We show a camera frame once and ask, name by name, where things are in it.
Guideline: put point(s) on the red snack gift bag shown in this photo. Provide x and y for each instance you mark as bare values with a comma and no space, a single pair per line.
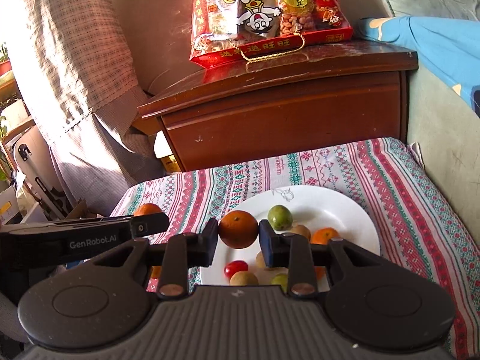
254,30

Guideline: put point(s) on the dark wooden nightstand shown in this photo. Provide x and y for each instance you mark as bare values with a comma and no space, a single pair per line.
316,97

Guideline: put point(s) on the striped patterned tablecloth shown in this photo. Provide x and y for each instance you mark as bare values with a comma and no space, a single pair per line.
416,226

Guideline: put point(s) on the brown kiwi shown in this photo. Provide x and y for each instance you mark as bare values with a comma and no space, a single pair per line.
301,230
260,263

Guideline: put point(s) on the white floral plate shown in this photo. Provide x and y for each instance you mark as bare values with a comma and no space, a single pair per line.
312,206

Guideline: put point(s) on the white cardboard box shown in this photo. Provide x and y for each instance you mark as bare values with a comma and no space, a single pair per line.
9,206

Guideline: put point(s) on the grey-green sofa cushion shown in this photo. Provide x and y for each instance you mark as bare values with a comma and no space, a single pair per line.
444,126

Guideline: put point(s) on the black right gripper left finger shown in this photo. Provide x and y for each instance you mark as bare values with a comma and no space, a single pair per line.
181,253

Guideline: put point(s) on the blue cartoon pillow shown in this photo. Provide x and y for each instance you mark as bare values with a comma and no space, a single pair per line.
449,48

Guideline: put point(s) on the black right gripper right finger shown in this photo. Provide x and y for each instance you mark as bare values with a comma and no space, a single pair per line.
293,252

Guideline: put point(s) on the red cherry tomato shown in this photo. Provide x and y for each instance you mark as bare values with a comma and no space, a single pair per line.
231,268

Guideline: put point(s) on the yellow-brown small fruit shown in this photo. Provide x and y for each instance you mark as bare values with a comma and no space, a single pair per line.
243,278

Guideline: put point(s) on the small orange mandarin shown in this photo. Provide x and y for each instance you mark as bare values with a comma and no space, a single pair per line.
322,236

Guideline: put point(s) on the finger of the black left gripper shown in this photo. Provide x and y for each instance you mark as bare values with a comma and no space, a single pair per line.
149,224

